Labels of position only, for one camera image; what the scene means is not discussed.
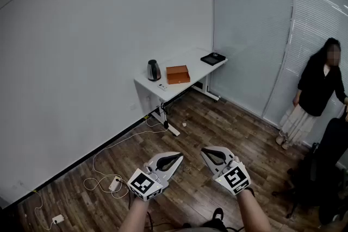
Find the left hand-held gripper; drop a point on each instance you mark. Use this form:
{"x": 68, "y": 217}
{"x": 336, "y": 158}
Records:
{"x": 142, "y": 184}

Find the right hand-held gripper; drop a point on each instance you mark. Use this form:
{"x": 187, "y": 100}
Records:
{"x": 233, "y": 178}

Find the white remote control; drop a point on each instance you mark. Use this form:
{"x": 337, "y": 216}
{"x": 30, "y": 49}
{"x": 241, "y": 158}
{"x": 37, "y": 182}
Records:
{"x": 162, "y": 87}

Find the orange box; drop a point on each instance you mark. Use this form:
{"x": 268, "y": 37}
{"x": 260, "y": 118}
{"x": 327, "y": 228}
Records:
{"x": 178, "y": 76}

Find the person's right forearm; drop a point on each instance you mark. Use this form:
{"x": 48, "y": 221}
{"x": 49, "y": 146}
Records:
{"x": 251, "y": 212}

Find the person's left forearm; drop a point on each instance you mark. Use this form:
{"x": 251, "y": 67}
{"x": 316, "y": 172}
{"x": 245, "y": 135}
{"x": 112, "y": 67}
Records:
{"x": 136, "y": 216}

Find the white desk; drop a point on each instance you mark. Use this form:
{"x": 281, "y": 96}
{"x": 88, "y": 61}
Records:
{"x": 171, "y": 129}

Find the black hanging plug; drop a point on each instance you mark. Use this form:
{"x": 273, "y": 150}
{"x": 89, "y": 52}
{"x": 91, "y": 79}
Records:
{"x": 165, "y": 124}

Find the person's black shoe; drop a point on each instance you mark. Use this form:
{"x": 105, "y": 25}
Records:
{"x": 217, "y": 215}

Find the white power strip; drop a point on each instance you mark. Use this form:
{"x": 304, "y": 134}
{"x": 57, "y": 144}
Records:
{"x": 115, "y": 183}

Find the steel electric kettle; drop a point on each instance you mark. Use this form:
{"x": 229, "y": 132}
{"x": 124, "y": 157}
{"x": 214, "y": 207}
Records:
{"x": 153, "y": 72}

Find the black square tray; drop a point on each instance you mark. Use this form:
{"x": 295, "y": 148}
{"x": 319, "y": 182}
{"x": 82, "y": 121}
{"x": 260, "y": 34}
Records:
{"x": 212, "y": 59}

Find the black office chair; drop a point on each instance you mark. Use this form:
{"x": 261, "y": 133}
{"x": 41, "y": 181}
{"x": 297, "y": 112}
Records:
{"x": 330, "y": 171}

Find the white power adapter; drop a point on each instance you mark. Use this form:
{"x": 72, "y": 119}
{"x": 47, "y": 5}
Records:
{"x": 58, "y": 219}

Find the white window blinds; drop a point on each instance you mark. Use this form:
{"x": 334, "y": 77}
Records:
{"x": 318, "y": 21}

